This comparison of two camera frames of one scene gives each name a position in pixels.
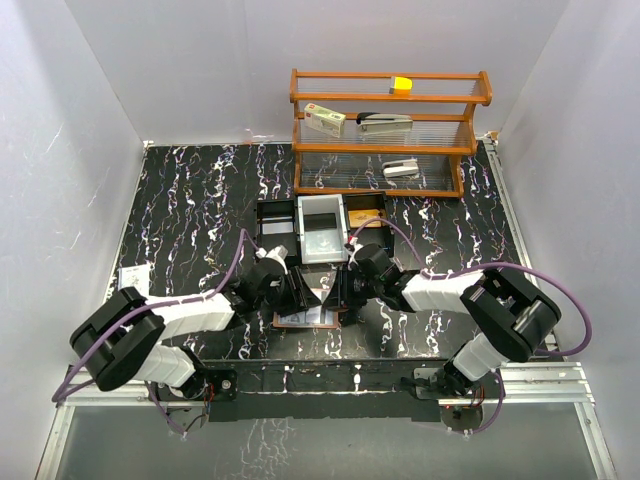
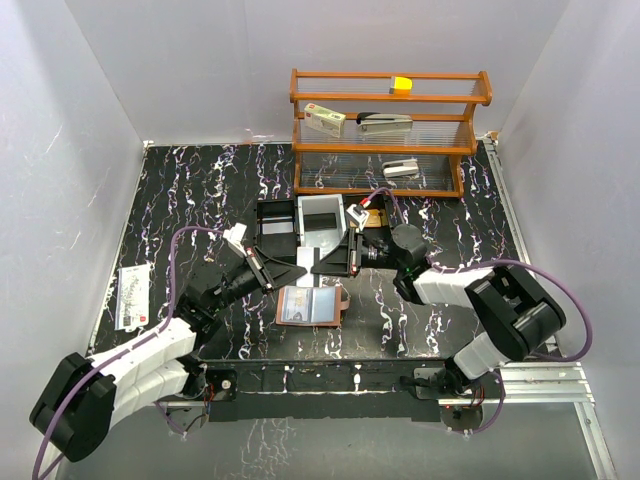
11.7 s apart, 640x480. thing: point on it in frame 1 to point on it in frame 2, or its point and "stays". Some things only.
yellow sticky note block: [402, 85] stays
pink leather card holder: [321, 317] stays
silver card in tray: [277, 227] stays
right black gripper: [347, 291] to [353, 252]
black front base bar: [325, 391] stays
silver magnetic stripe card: [313, 315] to [307, 258]
